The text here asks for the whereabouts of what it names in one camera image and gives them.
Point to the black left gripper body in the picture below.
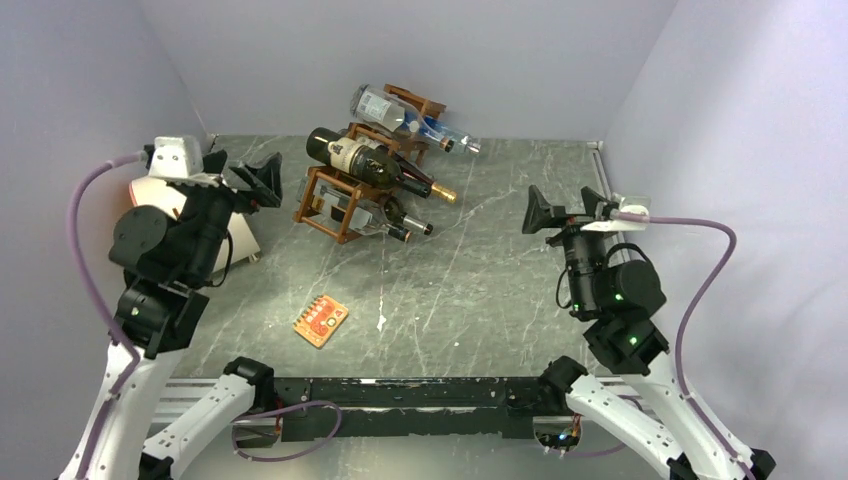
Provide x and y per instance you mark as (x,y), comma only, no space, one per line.
(212,207)

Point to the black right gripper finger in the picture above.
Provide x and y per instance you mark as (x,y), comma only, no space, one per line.
(540,214)
(596,205)

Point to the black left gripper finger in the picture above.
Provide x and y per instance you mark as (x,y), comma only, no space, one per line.
(264,187)
(214,163)

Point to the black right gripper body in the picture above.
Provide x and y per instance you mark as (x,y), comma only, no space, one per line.
(585,252)

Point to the brown wooden wine rack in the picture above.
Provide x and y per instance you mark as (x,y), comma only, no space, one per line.
(352,191)

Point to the dark green wine bottle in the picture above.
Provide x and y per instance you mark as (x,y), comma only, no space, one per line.
(373,167)

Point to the clear bottle white label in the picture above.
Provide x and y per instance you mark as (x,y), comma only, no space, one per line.
(385,111)

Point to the brown bottle gold foil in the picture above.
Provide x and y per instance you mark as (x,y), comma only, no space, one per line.
(412,173)

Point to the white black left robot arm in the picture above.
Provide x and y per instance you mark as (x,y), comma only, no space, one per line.
(167,263)

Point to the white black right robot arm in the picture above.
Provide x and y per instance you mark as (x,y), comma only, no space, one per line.
(616,290)

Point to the green bottle silver cap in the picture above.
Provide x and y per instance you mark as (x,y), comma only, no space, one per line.
(396,213)

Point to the blue clear plastic bottle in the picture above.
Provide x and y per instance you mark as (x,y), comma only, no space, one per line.
(437,127)

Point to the white cone lamp shade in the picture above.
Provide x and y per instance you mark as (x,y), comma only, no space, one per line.
(155,192)

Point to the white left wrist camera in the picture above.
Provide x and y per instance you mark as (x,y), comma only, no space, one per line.
(179,160)

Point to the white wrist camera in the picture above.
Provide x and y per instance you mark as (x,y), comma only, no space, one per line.
(619,214)
(179,160)

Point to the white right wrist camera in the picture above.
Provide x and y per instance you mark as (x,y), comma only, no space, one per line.
(619,214)

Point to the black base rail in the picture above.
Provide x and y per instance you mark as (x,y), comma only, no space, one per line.
(428,406)

